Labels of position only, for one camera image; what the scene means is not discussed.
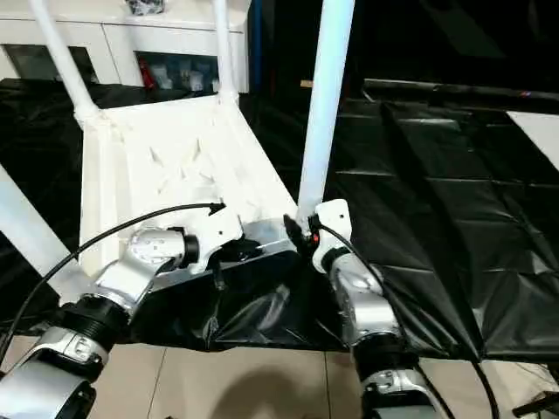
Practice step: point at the white plastic table leg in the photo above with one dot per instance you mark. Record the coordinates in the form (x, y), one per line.
(225, 48)
(323, 109)
(67, 65)
(30, 227)

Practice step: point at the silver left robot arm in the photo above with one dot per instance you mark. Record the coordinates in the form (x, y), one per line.
(131, 266)

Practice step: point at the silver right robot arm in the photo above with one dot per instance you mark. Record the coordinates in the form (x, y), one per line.
(371, 297)

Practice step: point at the black glossy mat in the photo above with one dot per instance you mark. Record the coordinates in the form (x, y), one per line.
(436, 196)

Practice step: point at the blue upright panel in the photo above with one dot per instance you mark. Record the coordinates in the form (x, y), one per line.
(257, 43)

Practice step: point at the long black bar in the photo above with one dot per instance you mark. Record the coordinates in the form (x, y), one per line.
(458, 89)

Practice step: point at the white cabinet with glass doors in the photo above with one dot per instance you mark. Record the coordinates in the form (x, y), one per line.
(122, 43)

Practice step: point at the white flat board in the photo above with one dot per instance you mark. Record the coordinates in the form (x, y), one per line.
(537, 135)

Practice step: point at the dark object on cabinet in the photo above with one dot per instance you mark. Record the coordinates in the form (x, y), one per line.
(146, 6)

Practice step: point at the black floor stand leg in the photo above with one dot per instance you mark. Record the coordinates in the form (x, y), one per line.
(537, 401)

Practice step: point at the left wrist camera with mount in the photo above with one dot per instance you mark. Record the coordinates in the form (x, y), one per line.
(222, 231)

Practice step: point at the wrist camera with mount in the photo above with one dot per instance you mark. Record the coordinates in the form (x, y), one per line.
(334, 218)
(222, 231)

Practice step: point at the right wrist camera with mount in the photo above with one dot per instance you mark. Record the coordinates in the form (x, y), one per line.
(334, 218)

